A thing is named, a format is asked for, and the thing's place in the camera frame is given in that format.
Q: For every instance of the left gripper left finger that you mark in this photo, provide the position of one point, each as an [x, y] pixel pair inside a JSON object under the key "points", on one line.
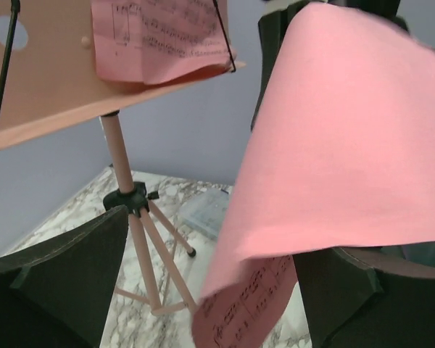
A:
{"points": [[57, 293]]}

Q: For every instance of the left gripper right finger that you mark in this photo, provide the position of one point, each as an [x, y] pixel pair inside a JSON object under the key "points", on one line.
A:
{"points": [[361, 297]]}

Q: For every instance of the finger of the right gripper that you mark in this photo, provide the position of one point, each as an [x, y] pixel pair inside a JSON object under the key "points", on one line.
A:
{"points": [[272, 28]]}

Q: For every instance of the pink sheet music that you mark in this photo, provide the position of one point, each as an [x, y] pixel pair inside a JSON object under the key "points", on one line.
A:
{"points": [[157, 41]]}

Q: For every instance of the pink sheet music pages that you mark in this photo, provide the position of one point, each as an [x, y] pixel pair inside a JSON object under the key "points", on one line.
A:
{"points": [[342, 154]]}

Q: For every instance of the pink music stand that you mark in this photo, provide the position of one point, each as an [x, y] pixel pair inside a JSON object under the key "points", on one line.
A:
{"points": [[50, 136]]}

